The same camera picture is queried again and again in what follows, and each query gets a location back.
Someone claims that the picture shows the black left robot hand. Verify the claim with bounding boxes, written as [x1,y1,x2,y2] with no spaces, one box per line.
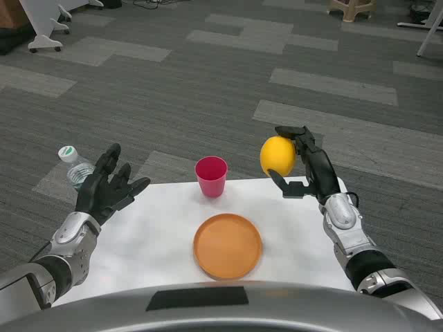
[75,142,152,226]

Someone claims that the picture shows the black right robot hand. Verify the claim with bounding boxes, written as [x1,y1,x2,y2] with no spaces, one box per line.
[268,125,341,205]

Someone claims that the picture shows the yellow lemon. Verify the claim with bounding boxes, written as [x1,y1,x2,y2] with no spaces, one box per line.
[260,136,298,178]

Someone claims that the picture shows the orange round plate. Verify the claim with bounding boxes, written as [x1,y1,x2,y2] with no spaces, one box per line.
[192,213,263,281]

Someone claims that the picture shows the clear plastic water bottle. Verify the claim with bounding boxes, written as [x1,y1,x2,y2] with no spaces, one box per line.
[57,145,96,191]

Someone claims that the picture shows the pink plastic cup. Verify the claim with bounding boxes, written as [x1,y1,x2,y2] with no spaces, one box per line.
[195,156,228,199]

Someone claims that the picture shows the beige plastic stool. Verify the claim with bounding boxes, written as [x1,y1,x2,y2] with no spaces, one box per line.
[327,0,377,24]

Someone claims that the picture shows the silver robot chest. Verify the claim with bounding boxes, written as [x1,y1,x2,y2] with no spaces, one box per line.
[0,280,443,332]

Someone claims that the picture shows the white wheeled board stand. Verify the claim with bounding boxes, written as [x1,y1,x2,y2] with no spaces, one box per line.
[19,0,105,54]

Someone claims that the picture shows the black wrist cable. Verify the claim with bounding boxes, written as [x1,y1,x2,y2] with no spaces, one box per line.
[28,241,53,262]
[341,191,360,210]

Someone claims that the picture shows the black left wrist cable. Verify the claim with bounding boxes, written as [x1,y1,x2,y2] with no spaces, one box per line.
[28,241,53,262]

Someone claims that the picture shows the white table leg frame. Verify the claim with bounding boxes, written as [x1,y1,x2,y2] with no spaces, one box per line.
[397,0,443,58]

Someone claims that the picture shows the black floor cables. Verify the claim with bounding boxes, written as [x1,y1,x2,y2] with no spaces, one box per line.
[132,0,178,10]

